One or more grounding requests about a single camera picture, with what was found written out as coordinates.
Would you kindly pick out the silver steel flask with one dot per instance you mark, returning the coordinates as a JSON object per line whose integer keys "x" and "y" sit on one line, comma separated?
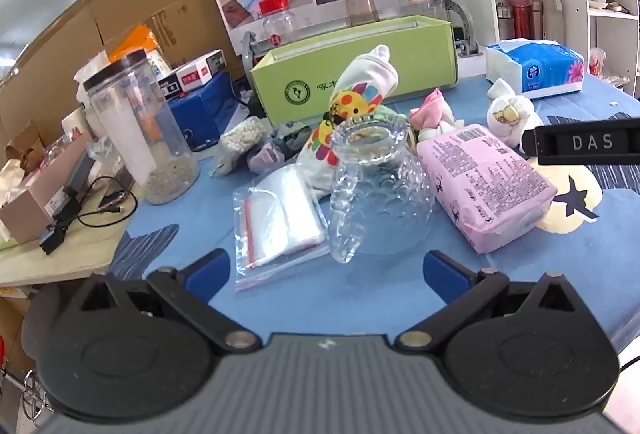
{"x": 505, "y": 24}
{"x": 537, "y": 21}

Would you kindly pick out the orange bag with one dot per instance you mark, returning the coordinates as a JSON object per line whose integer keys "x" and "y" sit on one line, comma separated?
{"x": 132, "y": 41}

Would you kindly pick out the small red white box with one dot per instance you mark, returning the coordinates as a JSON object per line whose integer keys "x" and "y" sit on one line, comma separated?
{"x": 196, "y": 73}

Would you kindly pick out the open cardboard box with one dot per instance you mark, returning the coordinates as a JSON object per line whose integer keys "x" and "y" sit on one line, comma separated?
{"x": 35, "y": 201}

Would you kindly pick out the clear jar red cap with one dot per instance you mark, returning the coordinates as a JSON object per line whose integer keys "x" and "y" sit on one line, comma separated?
{"x": 277, "y": 28}

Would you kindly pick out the beige flask case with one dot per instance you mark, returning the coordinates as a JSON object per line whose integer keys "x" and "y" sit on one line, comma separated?
{"x": 553, "y": 19}

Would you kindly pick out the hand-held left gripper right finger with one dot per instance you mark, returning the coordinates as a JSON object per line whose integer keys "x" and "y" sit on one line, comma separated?
{"x": 445, "y": 275}

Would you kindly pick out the large clear jar black lid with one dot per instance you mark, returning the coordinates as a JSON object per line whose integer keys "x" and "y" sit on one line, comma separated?
{"x": 167, "y": 174}

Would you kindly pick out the black power adapter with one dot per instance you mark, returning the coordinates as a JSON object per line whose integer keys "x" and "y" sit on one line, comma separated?
{"x": 59, "y": 221}

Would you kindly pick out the blue tissue pack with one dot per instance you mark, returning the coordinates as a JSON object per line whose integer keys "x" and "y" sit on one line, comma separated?
{"x": 545, "y": 70}

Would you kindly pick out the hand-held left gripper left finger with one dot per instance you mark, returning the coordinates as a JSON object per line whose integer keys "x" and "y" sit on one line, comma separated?
{"x": 207, "y": 270}

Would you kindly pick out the grey metal clamp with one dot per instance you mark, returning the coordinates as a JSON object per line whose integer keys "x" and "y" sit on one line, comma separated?
{"x": 248, "y": 54}
{"x": 462, "y": 21}

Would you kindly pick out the green cardboard box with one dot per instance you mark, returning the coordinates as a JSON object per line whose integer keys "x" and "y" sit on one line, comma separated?
{"x": 310, "y": 79}

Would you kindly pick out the blue printed blanket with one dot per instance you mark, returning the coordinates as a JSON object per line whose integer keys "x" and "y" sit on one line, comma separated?
{"x": 380, "y": 294}

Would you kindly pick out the bag of white beads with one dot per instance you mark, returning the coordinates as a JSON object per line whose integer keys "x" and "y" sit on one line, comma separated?
{"x": 242, "y": 137}

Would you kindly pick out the pink tissue packet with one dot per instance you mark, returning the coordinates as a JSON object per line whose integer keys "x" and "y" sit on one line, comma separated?
{"x": 480, "y": 186}

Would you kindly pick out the pink cloth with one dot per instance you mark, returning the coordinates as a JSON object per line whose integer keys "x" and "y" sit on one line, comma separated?
{"x": 430, "y": 110}

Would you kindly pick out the white cloth colourful dots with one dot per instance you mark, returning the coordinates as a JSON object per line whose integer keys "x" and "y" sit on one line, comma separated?
{"x": 367, "y": 71}

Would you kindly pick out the grey purple cloth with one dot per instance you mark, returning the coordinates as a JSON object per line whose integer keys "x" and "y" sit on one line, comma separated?
{"x": 274, "y": 158}

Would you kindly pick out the white knotted cloth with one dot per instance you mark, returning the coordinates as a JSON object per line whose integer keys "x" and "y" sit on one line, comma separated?
{"x": 510, "y": 115}

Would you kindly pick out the blue box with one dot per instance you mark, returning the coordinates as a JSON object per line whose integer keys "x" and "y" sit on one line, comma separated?
{"x": 205, "y": 114}

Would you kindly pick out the red thermos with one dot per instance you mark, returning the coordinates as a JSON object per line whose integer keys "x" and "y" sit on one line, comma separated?
{"x": 520, "y": 14}

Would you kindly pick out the crumpled plastic bag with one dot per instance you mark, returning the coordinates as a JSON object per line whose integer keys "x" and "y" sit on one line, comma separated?
{"x": 607, "y": 66}

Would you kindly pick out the clear glass pitcher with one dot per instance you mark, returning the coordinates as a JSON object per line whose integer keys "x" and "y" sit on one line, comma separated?
{"x": 385, "y": 199}

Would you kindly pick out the black box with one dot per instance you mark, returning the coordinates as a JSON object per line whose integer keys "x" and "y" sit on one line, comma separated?
{"x": 217, "y": 60}

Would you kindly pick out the clear zip bag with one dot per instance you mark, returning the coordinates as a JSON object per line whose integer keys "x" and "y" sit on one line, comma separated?
{"x": 280, "y": 219}

